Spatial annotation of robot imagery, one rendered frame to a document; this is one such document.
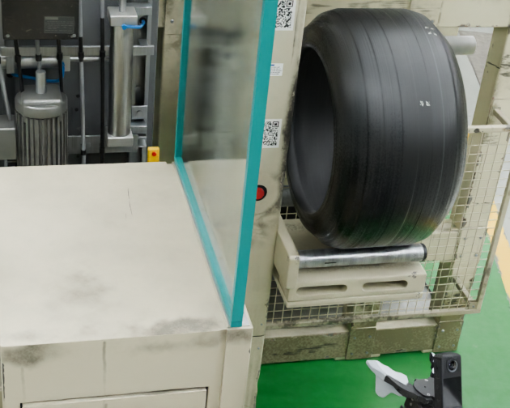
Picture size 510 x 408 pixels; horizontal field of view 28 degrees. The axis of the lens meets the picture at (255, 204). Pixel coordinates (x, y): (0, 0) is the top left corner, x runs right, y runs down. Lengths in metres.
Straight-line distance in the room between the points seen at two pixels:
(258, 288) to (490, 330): 1.52
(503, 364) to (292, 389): 0.79
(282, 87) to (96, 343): 0.89
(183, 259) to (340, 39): 0.74
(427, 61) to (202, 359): 0.94
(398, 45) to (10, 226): 0.95
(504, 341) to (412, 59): 1.81
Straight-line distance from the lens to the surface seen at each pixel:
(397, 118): 2.22
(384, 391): 1.94
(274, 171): 2.39
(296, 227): 2.78
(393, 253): 2.54
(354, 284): 2.52
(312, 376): 3.53
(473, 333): 3.88
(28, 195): 1.97
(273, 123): 2.32
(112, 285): 1.73
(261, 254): 2.51
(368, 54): 2.26
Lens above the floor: 2.30
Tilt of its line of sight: 31 degrees down
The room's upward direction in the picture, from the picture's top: 6 degrees clockwise
